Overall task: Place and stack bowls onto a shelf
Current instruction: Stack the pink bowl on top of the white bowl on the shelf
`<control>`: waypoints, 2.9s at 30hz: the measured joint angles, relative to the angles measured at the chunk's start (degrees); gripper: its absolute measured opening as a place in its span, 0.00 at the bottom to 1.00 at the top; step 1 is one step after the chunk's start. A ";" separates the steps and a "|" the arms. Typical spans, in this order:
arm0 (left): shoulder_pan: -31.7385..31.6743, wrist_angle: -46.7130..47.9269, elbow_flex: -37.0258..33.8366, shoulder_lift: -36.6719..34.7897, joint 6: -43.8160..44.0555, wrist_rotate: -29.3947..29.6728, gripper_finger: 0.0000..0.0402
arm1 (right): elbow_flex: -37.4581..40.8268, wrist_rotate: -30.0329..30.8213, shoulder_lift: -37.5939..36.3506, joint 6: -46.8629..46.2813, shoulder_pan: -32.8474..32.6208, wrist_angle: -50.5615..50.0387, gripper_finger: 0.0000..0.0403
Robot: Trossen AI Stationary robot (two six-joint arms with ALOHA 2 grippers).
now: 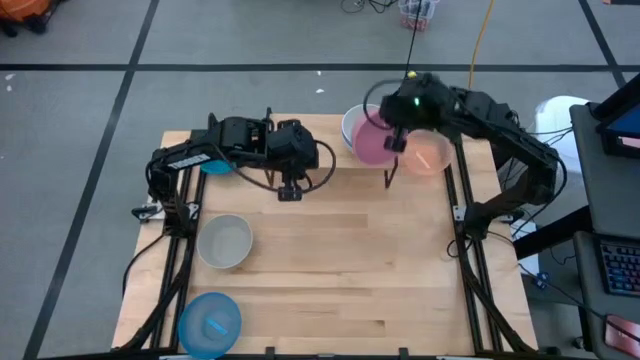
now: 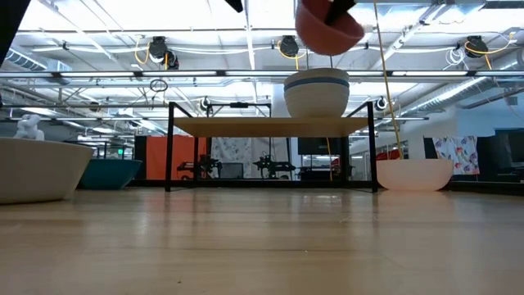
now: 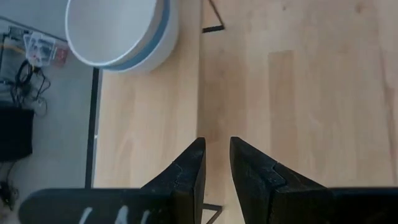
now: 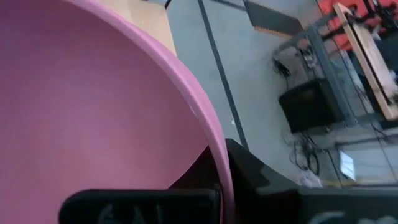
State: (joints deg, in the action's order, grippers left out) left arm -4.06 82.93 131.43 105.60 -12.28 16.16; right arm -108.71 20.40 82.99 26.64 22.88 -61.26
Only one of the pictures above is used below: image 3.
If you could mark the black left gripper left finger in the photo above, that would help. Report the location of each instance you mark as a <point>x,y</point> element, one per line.
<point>189,174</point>

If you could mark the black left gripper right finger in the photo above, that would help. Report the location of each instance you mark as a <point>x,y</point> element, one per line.
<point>252,174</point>

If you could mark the light grey bowl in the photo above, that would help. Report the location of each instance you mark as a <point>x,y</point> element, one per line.
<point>109,28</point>

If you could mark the black computer case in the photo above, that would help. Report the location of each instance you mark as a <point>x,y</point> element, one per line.
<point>15,133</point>

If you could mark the clear plastic basket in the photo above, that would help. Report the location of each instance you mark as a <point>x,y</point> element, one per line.
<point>40,49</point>

